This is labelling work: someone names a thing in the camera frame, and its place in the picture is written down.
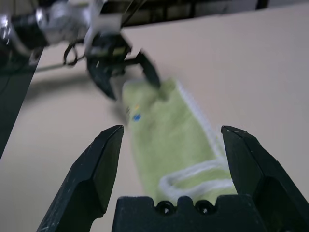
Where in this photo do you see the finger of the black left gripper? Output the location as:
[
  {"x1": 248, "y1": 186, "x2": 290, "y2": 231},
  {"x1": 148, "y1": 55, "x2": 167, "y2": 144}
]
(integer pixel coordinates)
[
  {"x1": 87, "y1": 62, "x2": 117, "y2": 100},
  {"x1": 134, "y1": 50, "x2": 161, "y2": 88}
]

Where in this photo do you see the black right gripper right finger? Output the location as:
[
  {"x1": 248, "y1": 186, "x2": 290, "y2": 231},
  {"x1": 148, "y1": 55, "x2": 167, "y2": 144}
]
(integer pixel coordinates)
[{"x1": 221, "y1": 125, "x2": 309, "y2": 232}]

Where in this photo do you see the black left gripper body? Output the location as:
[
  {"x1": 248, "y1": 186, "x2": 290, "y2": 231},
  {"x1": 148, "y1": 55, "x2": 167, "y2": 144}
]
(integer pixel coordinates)
[{"x1": 86, "y1": 33, "x2": 136, "y2": 73}]

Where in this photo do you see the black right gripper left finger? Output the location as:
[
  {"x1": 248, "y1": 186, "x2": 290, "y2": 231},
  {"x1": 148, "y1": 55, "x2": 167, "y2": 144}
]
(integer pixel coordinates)
[{"x1": 37, "y1": 125, "x2": 125, "y2": 232}]

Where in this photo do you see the green terry towel white trim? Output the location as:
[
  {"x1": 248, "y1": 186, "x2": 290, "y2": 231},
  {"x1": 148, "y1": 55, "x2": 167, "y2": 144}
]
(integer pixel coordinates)
[{"x1": 120, "y1": 77, "x2": 239, "y2": 203}]

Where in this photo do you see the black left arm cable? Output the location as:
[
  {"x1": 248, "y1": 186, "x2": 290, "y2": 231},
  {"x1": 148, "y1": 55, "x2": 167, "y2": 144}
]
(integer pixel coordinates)
[{"x1": 63, "y1": 40, "x2": 86, "y2": 66}]

